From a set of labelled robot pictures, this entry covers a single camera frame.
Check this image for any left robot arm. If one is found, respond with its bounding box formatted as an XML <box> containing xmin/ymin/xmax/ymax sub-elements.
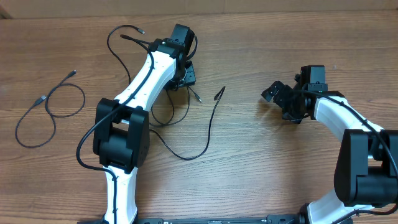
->
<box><xmin>92</xmin><ymin>24</ymin><xmax>197</xmax><ymax>223</ymax></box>

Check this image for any thin black USB cable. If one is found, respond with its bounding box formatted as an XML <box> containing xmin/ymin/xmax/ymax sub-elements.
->
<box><xmin>149</xmin><ymin>85</ymin><xmax>203</xmax><ymax>128</ymax></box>

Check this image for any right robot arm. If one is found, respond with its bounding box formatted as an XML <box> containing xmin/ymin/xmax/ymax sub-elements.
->
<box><xmin>261</xmin><ymin>65</ymin><xmax>397</xmax><ymax>223</ymax></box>

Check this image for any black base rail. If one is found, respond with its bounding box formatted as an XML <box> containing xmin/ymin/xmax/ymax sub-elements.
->
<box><xmin>132</xmin><ymin>214</ymin><xmax>310</xmax><ymax>224</ymax></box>

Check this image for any black USB-A cable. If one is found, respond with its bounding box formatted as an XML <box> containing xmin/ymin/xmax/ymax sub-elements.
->
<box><xmin>106</xmin><ymin>24</ymin><xmax>226</xmax><ymax>161</ymax></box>

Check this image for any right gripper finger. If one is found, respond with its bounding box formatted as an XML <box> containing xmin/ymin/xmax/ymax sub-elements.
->
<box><xmin>261</xmin><ymin>81</ymin><xmax>284</xmax><ymax>102</ymax></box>
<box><xmin>282</xmin><ymin>112</ymin><xmax>303</xmax><ymax>124</ymax></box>

